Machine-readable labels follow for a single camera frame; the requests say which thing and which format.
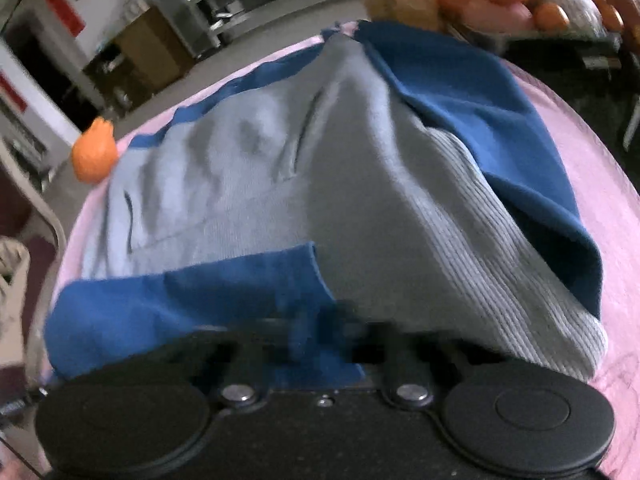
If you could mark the pink table cloth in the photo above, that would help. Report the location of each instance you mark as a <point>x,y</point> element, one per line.
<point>590,185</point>

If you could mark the orange plush toy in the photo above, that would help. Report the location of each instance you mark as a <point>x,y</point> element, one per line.
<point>93,152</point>

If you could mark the grey and blue sweater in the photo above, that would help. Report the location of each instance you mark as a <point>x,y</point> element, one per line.
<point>350,200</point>

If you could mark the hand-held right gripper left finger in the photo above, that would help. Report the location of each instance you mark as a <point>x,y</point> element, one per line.
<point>260,340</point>

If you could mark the wooden cabinet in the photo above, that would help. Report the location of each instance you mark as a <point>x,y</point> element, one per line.
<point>150,50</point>

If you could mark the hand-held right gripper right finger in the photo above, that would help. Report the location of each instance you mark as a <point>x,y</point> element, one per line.
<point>395,355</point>

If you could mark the metal shelf rack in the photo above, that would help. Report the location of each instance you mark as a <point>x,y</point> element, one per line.
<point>235,5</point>

